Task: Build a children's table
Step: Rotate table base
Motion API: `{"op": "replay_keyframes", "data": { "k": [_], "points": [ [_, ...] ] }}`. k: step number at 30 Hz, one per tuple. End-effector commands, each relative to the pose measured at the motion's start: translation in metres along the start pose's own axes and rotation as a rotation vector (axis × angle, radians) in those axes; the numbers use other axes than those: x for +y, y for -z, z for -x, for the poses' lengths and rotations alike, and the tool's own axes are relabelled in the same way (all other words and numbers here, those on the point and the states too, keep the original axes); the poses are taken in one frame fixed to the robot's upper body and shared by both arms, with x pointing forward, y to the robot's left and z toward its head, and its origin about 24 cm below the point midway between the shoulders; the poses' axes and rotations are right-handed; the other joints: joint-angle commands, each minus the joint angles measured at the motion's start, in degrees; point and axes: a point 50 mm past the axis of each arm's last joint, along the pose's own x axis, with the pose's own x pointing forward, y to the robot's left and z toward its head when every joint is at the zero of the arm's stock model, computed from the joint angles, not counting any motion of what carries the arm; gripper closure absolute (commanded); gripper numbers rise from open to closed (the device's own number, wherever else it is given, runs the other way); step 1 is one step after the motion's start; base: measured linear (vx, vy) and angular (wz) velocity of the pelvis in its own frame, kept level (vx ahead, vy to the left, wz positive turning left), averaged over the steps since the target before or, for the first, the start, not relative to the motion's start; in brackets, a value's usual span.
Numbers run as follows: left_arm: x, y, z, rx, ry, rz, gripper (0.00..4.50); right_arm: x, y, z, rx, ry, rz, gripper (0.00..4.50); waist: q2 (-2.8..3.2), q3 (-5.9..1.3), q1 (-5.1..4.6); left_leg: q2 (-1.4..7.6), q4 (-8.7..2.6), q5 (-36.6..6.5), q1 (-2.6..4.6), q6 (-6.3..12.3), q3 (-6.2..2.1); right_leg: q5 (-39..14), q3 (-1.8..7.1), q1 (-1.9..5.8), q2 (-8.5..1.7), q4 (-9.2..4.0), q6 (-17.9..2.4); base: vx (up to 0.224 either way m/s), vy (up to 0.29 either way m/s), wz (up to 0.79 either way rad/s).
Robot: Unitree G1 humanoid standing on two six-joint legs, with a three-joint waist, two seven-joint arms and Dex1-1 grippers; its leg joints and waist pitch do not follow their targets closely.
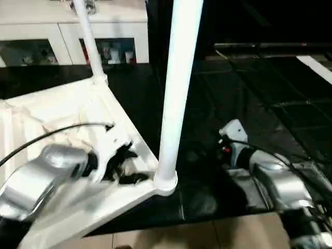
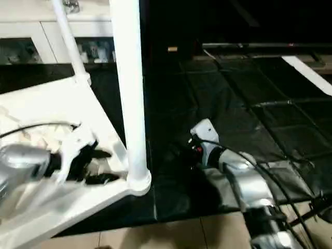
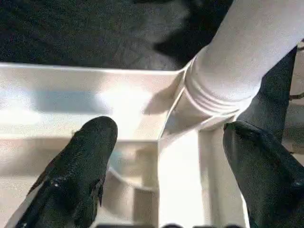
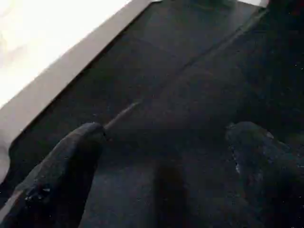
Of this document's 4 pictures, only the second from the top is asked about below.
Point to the black metal frame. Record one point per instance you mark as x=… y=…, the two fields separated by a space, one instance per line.
x=311 y=212

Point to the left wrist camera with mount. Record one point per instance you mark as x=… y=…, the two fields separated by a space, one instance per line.
x=75 y=142

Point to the small gold label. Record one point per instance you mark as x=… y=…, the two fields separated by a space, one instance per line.
x=173 y=49

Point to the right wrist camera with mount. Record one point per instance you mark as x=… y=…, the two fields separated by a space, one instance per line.
x=205 y=132

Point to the black work mat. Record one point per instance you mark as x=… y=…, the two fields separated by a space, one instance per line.
x=233 y=104

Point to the black flat bar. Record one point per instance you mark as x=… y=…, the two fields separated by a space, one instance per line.
x=270 y=46

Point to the white board strip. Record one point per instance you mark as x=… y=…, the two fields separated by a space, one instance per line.
x=308 y=75

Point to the white cabinet with glass doors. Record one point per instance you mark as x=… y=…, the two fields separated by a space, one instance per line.
x=31 y=28

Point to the black bundle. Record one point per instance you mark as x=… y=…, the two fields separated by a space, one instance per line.
x=72 y=5

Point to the white plastic table top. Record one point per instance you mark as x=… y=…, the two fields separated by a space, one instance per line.
x=52 y=104

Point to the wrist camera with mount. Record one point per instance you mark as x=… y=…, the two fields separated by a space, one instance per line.
x=75 y=142
x=205 y=132

